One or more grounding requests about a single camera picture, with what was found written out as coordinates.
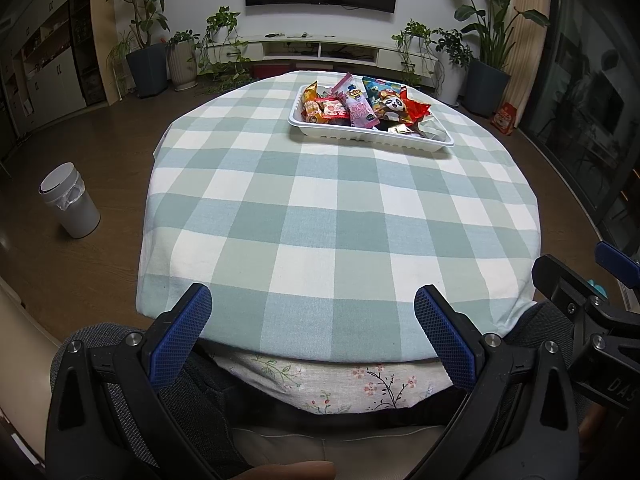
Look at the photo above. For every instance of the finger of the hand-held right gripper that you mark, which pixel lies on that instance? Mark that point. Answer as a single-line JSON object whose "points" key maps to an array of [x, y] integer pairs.
{"points": [[617, 260], [555, 272]]}

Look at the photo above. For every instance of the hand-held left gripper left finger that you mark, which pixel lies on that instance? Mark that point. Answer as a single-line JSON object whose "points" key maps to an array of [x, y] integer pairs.
{"points": [[182, 340]]}

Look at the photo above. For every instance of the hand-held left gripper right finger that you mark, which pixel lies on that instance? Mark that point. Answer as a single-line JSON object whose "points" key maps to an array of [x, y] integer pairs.
{"points": [[445, 340]]}

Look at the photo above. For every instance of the red foil snack packet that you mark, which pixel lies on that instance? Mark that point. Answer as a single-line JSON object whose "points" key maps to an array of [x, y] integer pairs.
{"points": [[415, 110]]}

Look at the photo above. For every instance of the white plastic tray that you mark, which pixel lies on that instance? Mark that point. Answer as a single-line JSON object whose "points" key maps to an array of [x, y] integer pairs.
{"points": [[350, 135]]}

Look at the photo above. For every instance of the panda print snack packet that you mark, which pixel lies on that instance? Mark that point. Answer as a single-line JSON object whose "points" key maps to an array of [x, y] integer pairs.
{"points": [[395, 106]]}

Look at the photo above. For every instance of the pink cartoon snack packet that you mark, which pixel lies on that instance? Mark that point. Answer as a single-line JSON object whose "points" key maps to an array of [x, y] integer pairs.
{"points": [[360, 107]]}

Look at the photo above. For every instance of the red white candy packet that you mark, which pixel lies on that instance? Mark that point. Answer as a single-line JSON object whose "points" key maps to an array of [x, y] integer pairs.
{"points": [[334, 109]]}

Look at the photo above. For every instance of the brown patterned snack packet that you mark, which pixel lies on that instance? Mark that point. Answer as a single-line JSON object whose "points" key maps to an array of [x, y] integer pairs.
{"points": [[312, 112]]}

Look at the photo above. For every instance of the orange donut print packet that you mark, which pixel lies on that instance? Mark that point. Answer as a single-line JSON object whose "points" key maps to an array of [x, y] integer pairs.
{"points": [[310, 92]]}

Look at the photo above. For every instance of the person's left hand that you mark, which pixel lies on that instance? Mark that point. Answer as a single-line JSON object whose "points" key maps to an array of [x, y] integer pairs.
{"points": [[295, 471]]}

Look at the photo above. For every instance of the teal object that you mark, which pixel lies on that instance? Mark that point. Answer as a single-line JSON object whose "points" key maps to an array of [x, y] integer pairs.
{"points": [[597, 290]]}

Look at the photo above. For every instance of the dark grey cloth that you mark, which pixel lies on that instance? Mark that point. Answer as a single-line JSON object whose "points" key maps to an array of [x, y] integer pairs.
{"points": [[210, 410]]}

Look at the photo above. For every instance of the floral cloth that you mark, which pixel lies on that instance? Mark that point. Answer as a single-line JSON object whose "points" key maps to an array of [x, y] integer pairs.
{"points": [[325, 385]]}

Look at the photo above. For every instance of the red paper bag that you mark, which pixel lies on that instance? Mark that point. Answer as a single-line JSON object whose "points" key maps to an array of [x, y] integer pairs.
{"points": [[505, 119]]}

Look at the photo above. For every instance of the glass sliding door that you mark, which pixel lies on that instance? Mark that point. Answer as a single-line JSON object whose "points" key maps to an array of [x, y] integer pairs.
{"points": [[590, 100]]}

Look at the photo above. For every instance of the green white checked tablecloth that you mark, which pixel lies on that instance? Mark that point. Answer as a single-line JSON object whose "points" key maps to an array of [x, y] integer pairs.
{"points": [[300, 210]]}

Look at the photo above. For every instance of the white trash bin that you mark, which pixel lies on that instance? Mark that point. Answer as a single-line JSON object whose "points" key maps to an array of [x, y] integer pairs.
{"points": [[70, 205]]}

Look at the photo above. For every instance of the dark blue round pot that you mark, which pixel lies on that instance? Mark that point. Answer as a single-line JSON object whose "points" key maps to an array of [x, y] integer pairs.
{"points": [[489, 87]]}

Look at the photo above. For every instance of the tall white pot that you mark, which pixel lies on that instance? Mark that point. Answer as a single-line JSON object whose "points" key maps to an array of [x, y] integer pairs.
{"points": [[451, 82]]}

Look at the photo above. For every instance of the beige curtain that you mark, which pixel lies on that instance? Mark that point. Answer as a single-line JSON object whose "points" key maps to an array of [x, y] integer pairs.
{"points": [[530, 35]]}

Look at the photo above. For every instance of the bushy green plant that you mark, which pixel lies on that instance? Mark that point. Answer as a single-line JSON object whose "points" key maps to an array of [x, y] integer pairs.
{"points": [[452, 47]]}

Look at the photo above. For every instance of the large broad leaf plant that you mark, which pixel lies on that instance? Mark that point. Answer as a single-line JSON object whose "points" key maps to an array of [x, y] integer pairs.
{"points": [[492, 20]]}

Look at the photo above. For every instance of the dark blue square pot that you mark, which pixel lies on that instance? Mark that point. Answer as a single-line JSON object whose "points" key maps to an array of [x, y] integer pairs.
{"points": [[146, 70]]}

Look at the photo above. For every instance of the beige ribbed pot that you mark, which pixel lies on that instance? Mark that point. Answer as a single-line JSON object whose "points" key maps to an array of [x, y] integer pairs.
{"points": [[182, 65]]}

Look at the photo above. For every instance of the trailing pothos plant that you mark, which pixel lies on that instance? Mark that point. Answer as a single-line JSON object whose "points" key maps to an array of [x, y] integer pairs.
{"points": [[412, 35], [222, 22]]}

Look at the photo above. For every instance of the red storage box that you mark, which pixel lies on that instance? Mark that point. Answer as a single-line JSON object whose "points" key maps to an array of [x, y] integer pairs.
{"points": [[270, 71]]}

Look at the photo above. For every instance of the small green plant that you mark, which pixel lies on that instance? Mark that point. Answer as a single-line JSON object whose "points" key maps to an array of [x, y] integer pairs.
{"points": [[182, 37]]}

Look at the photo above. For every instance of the white storage cabinet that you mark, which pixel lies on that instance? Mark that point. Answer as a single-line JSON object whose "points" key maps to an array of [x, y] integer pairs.
{"points": [[45, 70]]}

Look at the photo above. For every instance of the white television cabinet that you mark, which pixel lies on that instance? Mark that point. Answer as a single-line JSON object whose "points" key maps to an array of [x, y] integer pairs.
{"points": [[280, 50]]}

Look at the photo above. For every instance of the tall leafy tree plant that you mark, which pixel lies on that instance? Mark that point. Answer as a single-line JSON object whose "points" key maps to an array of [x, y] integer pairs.
{"points": [[140, 0]]}

